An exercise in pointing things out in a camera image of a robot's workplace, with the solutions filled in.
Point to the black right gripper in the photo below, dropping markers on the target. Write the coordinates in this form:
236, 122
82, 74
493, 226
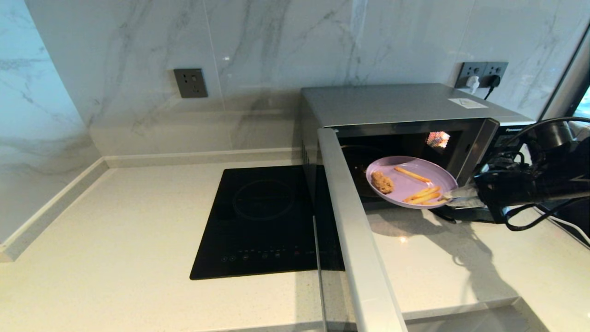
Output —
493, 193

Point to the purple plate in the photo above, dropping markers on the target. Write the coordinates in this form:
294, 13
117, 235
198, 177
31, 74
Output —
410, 184

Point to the fried chicken piece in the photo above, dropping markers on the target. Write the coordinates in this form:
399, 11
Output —
382, 182

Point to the black glass microwave door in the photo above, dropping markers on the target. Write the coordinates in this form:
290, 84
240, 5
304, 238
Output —
355, 221

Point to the silver microwave oven body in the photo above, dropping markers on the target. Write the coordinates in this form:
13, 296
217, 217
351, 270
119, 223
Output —
392, 103

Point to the black cloth pad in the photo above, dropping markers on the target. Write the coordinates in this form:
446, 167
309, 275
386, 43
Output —
461, 216

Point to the white paper label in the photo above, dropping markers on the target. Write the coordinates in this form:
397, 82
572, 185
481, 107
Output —
467, 103

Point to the black rounded appliance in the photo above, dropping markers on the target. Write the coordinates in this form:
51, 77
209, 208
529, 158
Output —
576, 221

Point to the white plug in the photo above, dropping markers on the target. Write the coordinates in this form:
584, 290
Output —
473, 83

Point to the black plug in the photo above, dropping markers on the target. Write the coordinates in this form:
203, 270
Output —
494, 81

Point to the black induction cooktop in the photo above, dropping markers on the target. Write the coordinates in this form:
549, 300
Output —
258, 221

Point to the grey double wall socket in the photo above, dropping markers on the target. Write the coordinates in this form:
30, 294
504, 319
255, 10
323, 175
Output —
481, 69

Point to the dark window frame post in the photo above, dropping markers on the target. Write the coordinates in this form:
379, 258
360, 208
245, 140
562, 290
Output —
567, 87

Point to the grey single wall socket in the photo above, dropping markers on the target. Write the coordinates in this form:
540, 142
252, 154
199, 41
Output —
190, 83

